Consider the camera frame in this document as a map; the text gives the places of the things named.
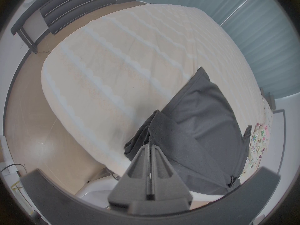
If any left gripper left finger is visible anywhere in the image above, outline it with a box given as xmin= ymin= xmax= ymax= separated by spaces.
xmin=108 ymin=143 xmax=150 ymax=208

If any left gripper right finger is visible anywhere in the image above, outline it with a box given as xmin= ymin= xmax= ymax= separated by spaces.
xmin=151 ymin=144 xmax=193 ymax=207

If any black T-shirt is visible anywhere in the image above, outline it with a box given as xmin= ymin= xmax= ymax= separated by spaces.
xmin=124 ymin=67 xmax=253 ymax=195

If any bed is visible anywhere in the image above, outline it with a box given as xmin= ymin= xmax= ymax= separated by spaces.
xmin=41 ymin=3 xmax=287 ymax=201

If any white printed pyjama garment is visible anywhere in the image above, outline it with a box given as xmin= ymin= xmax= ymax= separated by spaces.
xmin=244 ymin=122 xmax=270 ymax=176

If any white printed pillow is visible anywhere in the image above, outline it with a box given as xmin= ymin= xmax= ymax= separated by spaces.
xmin=262 ymin=95 xmax=274 ymax=135

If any grey bedside table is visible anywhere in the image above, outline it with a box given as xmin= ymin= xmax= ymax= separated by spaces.
xmin=260 ymin=87 xmax=277 ymax=109

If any white and grey desk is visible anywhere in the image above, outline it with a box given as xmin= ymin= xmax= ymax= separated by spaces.
xmin=10 ymin=7 xmax=52 ymax=54

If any black chest of drawers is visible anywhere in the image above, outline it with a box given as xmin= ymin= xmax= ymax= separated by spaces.
xmin=39 ymin=0 xmax=117 ymax=36

